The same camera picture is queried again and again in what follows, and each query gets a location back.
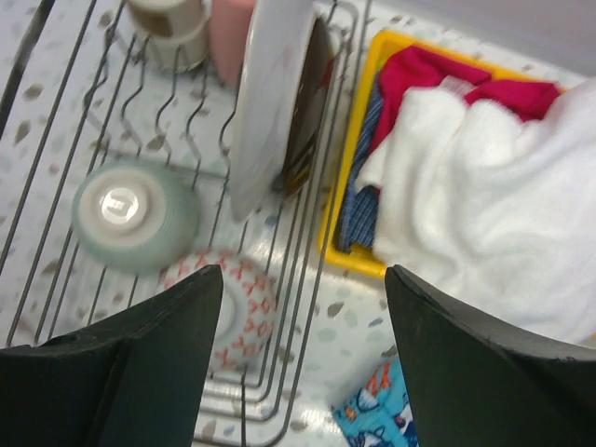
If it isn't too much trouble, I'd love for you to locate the red cloth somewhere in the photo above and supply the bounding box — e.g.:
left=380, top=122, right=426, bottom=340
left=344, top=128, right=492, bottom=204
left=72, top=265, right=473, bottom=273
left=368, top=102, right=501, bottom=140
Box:
left=368, top=46, right=562, bottom=153

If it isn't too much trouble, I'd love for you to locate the blue patterned cloth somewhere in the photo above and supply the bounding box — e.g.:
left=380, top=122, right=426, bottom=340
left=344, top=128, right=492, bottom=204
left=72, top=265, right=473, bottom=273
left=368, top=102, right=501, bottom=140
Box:
left=332, top=359, right=419, bottom=447

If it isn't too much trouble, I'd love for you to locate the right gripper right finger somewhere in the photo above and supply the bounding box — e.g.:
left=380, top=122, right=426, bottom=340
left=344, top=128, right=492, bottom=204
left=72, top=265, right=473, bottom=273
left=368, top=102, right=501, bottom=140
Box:
left=385, top=265, right=595, bottom=446

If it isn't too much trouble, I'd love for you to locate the yellow plastic bin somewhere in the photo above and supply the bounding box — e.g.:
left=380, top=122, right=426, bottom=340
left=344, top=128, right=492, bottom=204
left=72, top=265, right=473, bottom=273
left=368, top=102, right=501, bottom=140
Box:
left=318, top=30, right=545, bottom=278

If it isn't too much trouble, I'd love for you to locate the white towel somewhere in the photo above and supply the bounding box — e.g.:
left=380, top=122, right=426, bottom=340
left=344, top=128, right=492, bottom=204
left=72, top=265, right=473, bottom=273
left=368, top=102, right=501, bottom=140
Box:
left=355, top=80, right=595, bottom=344

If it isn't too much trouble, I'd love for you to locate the pink cup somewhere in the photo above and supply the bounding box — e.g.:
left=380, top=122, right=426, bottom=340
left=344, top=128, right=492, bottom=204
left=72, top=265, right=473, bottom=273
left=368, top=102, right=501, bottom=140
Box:
left=209, top=0, right=255, bottom=88

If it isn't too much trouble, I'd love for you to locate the red and blue plate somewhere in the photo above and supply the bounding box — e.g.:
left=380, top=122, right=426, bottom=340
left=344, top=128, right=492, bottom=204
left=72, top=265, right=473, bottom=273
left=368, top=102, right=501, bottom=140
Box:
left=228, top=0, right=316, bottom=222

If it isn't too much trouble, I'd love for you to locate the red bowl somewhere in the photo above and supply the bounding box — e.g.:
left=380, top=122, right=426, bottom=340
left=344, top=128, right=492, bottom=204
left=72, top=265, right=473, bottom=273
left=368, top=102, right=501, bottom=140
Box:
left=279, top=18, right=335, bottom=196

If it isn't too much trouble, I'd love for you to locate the light blue bowl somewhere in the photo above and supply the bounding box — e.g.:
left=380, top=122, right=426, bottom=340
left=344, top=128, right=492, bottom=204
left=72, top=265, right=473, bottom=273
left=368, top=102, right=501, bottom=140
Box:
left=71, top=158, right=201, bottom=275

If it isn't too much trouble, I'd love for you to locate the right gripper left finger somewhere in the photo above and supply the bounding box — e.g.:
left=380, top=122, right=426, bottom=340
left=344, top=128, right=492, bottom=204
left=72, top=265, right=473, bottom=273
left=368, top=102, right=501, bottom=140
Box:
left=1, top=265, right=223, bottom=446

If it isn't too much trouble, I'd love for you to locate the blue patterned bowl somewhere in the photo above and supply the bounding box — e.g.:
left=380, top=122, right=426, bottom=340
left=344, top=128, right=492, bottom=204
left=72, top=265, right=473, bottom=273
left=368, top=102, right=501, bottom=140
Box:
left=156, top=249, right=277, bottom=373

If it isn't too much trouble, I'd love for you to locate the wire dish rack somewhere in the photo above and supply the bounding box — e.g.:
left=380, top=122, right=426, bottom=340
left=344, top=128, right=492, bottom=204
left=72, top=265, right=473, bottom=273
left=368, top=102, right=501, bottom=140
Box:
left=1, top=1, right=371, bottom=446

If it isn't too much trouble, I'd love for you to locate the metal cup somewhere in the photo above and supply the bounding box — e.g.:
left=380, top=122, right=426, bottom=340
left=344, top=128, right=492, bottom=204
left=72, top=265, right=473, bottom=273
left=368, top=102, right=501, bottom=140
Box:
left=126, top=0, right=209, bottom=73

